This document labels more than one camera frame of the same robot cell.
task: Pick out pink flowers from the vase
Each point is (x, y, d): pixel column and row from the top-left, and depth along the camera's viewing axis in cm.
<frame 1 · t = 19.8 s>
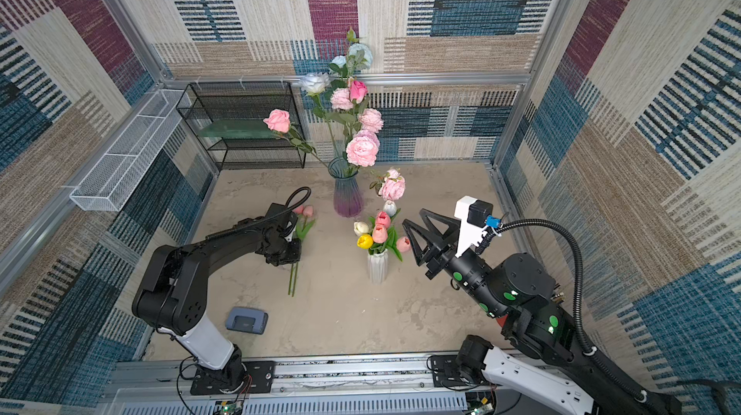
left hand: (299, 257, 94), fingers closed
right hand: (413, 222, 54), fingers open
purple glass vase: (348, 199, 102), point 9 cm above the table
white ribbed vase: (377, 266, 81), point 13 cm above the table
grey blue small case: (247, 319, 83), point 2 cm above the table
pink tulip: (299, 209, 76), point 27 cm above the table
pink tulip 2: (383, 218, 66), point 34 cm above the table
pink tulip 3: (379, 234, 65), point 33 cm above the table
yellow tulip: (365, 240, 64), point 32 cm above the table
cream white tulip: (360, 228, 69), point 30 cm above the table
white tulip bud: (390, 207, 71), point 32 cm above the table

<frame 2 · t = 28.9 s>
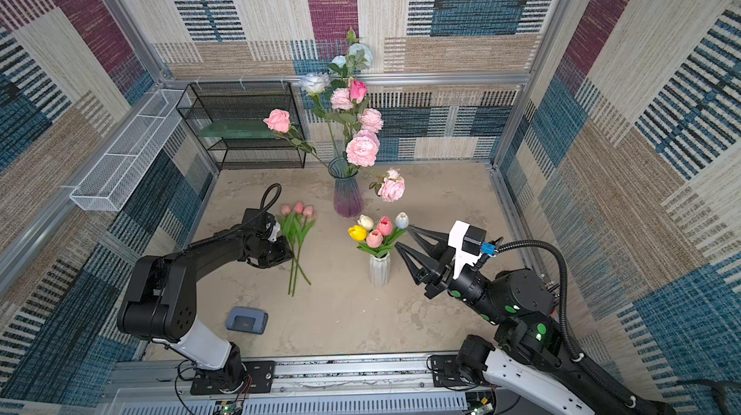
left hand: (293, 254, 94), fingers closed
right hand: (402, 239, 53), fingers open
pink tulip 2: (286, 223, 101), point 4 cm above the table
yellow tulip: (357, 233, 66), point 32 cm above the table
cream white tulip: (366, 221, 70), point 30 cm above the table
white tulip bud: (401, 220, 69), point 31 cm above the table
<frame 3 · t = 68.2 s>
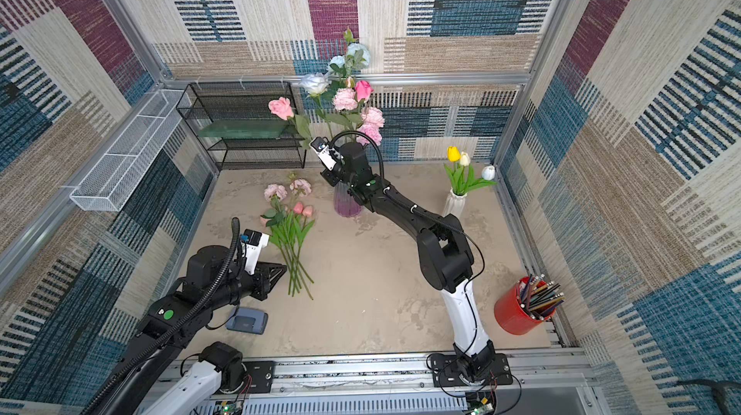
left hand: (284, 267, 72), fingers closed
right hand: (328, 156, 90), fingers closed
white ribbed vase: (454, 204, 92), point 16 cm above the table
yellow tulip: (452, 153, 83), point 32 cm above the table
cream white tulip: (464, 158, 83), point 31 cm above the table
white tulip bud: (488, 172, 79), point 31 cm above the table
pencils in red cup: (537, 296, 76), point 12 cm above the table
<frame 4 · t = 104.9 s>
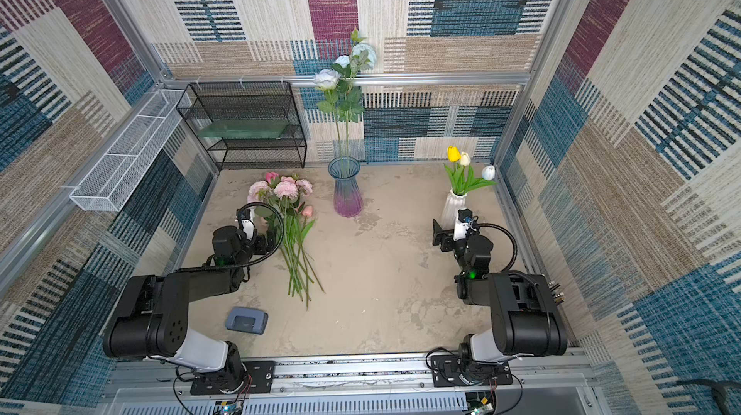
left hand: (260, 228, 94), fingers open
right hand: (451, 221, 91), fingers open
pale pink peony spray: (285, 194, 100), point 11 cm above the table
